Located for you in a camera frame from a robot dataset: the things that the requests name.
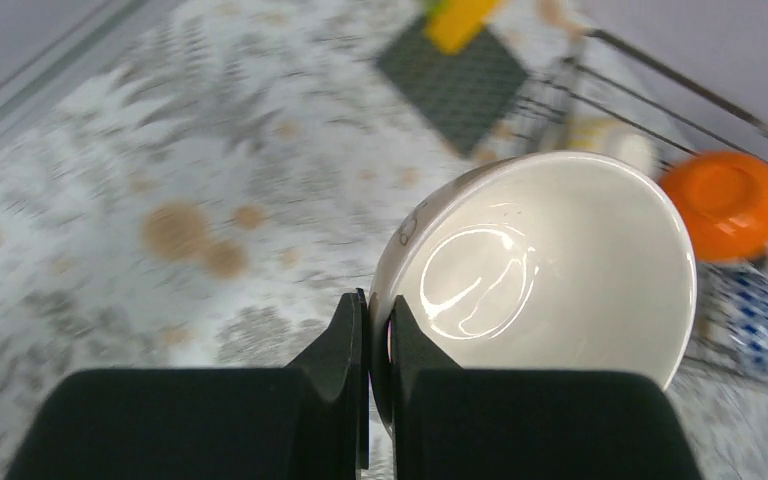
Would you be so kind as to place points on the blue patterned bowl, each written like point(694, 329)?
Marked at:
point(732, 316)

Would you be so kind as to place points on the orange bowl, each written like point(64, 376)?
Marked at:
point(722, 198)

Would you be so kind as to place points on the black wire dish rack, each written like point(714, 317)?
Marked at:
point(606, 77)

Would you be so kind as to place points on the cream white bowl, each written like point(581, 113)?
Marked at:
point(557, 260)

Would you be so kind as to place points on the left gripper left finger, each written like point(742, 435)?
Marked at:
point(308, 419)

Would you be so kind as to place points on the yellow dotted white bowl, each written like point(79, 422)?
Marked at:
point(606, 136)

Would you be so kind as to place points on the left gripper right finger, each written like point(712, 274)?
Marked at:
point(450, 422)

